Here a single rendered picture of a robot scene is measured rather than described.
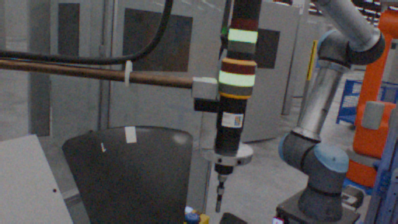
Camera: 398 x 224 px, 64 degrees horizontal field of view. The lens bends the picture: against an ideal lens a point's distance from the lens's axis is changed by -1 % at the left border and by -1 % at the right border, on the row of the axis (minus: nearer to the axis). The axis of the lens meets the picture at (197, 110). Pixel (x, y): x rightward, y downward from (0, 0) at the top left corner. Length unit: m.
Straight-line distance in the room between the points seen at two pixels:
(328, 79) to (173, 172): 0.83
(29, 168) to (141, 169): 0.26
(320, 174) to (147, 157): 0.74
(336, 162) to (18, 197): 0.91
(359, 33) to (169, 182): 0.77
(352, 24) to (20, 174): 0.93
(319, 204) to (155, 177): 0.76
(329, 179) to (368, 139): 3.17
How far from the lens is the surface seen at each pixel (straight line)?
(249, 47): 0.39
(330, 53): 1.26
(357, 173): 4.39
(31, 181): 0.71
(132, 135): 0.58
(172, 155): 0.57
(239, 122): 0.41
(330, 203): 1.21
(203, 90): 0.39
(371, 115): 4.20
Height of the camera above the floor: 1.61
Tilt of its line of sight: 14 degrees down
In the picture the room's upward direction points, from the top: 7 degrees clockwise
